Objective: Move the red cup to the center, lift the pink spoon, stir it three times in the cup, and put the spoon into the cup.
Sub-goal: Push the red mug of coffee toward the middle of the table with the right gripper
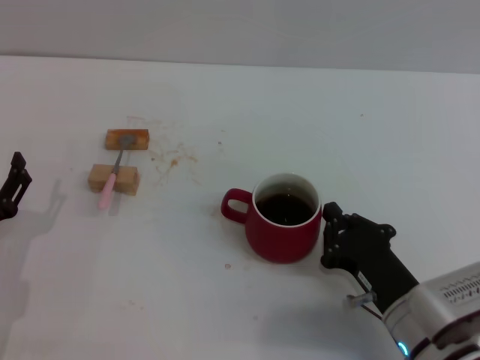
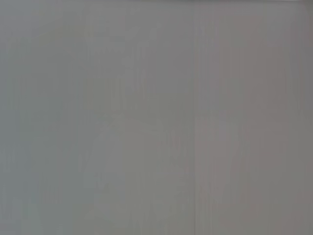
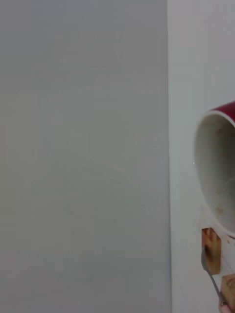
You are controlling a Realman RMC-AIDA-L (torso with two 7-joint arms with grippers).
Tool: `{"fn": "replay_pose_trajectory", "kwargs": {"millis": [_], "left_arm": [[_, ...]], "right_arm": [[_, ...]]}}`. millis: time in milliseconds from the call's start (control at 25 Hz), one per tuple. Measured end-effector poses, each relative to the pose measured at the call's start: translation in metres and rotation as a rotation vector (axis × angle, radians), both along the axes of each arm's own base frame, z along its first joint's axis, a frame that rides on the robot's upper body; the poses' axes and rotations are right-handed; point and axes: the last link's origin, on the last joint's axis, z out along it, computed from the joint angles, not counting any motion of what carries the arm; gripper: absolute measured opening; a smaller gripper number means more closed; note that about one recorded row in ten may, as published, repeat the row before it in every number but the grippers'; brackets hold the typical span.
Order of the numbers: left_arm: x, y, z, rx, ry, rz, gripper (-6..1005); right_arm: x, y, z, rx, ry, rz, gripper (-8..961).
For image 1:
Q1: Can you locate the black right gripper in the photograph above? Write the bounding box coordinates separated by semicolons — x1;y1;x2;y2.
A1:
319;202;420;314

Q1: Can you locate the red ceramic cup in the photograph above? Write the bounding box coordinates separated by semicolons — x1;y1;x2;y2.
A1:
220;172;323;265

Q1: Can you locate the pink handled metal spoon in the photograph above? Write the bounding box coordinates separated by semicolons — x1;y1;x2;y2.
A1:
97;134;137;210

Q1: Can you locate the dark coffee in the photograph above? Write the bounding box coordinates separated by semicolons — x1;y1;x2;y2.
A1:
256;193;318;227

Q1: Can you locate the pale notched wooden block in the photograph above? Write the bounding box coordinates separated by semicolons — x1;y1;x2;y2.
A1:
88;163;140;196

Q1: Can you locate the orange stained wooden block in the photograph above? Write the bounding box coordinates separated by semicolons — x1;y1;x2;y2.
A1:
103;128;150;151

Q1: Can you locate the red wire with clear connector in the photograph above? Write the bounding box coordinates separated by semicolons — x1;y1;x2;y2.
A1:
344;291;386;320

